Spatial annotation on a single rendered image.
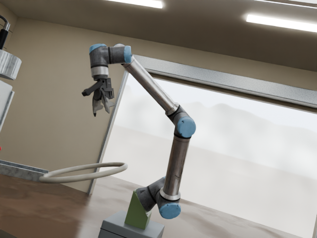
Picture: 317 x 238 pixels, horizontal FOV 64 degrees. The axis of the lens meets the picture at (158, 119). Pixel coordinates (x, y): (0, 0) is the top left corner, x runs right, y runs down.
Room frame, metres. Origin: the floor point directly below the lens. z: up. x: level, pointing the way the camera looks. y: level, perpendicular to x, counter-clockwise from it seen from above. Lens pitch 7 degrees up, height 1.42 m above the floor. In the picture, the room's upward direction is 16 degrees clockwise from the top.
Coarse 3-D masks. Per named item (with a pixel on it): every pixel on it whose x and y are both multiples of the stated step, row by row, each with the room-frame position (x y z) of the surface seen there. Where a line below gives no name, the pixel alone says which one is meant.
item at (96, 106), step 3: (93, 102) 1.33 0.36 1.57; (96, 102) 1.31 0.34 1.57; (99, 102) 1.34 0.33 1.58; (93, 105) 1.33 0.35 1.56; (96, 105) 1.32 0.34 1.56; (99, 105) 1.35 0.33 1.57; (102, 105) 1.36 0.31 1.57; (93, 108) 1.33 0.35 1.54; (96, 108) 1.34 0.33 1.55; (99, 108) 1.36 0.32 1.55; (102, 108) 1.37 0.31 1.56; (93, 111) 1.34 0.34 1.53; (93, 114) 1.35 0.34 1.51
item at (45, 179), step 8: (72, 168) 1.67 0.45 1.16; (80, 168) 1.69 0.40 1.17; (88, 168) 1.71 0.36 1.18; (120, 168) 1.38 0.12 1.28; (48, 176) 1.50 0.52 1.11; (72, 176) 1.26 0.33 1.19; (80, 176) 1.25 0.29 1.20; (88, 176) 1.26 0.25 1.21; (96, 176) 1.27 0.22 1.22; (104, 176) 1.30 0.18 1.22
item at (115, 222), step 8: (112, 216) 1.99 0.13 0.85; (120, 216) 2.05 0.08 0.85; (104, 224) 1.85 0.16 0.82; (112, 224) 1.84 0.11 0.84; (120, 224) 1.86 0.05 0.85; (128, 224) 1.91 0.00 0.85; (152, 224) 2.07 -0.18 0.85; (160, 224) 2.14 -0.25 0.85; (104, 232) 1.85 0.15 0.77; (112, 232) 1.84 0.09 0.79; (120, 232) 1.82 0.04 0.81; (128, 232) 1.81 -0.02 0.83; (136, 232) 1.80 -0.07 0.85; (144, 232) 1.83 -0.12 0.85; (152, 232) 1.88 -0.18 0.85; (160, 232) 1.96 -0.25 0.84
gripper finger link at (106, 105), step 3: (102, 99) 1.25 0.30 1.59; (108, 99) 1.27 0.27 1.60; (102, 102) 1.26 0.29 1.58; (105, 102) 1.24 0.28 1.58; (108, 102) 1.26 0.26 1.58; (111, 102) 1.27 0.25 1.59; (105, 105) 1.24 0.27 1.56; (108, 105) 1.24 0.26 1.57; (111, 105) 1.26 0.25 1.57; (114, 105) 1.27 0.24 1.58; (105, 108) 1.24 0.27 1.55; (108, 108) 1.24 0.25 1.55; (108, 111) 1.24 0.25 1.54
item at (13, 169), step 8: (0, 160) 1.46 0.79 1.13; (0, 168) 1.36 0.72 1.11; (8, 168) 1.37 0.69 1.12; (16, 168) 1.37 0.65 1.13; (24, 168) 1.48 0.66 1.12; (32, 168) 1.49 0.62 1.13; (16, 176) 1.38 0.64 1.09; (24, 176) 1.38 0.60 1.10; (32, 176) 1.39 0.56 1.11; (40, 176) 1.40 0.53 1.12
